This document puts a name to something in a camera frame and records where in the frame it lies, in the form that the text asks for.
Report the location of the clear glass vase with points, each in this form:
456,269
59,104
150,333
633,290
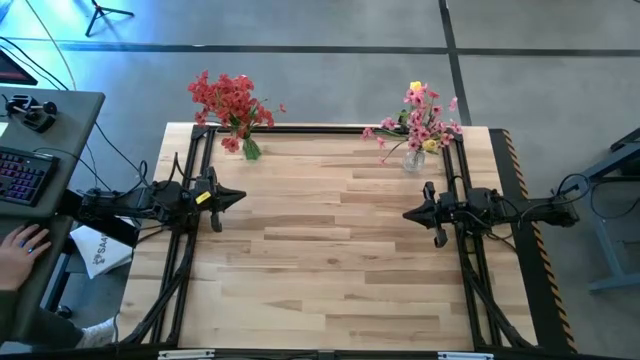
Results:
414,161

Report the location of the person's forearm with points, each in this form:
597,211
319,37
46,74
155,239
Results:
7,315

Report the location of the white printed paper bag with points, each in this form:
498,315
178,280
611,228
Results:
100,255

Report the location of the green glass vase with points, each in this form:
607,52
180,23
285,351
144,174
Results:
251,149

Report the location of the person's hand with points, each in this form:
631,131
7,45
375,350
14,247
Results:
20,255

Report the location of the black table clip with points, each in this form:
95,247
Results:
402,119

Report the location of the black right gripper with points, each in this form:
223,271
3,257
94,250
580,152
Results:
445,212

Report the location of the silver metal bracket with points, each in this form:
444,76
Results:
465,356
185,354

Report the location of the black caster wheel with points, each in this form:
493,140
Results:
64,312

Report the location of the person's white shoe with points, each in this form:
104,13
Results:
97,334

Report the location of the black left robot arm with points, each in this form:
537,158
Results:
125,202

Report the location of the black table frame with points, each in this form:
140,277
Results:
320,130

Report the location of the person's leg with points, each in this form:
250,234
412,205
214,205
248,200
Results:
50,330

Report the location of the blue grey metal stand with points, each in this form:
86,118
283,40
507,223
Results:
602,235

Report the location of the black yellow hazard strip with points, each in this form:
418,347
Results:
540,280

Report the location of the black clamp mount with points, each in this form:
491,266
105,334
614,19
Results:
32,112

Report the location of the black keyboard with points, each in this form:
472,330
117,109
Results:
25,175

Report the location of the grey desk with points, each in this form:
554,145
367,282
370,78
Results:
65,125

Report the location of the dark screen corner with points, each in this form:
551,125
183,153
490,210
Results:
12,72

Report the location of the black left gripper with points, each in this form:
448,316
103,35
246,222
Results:
207,200

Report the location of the black tripod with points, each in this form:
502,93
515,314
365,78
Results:
97,7

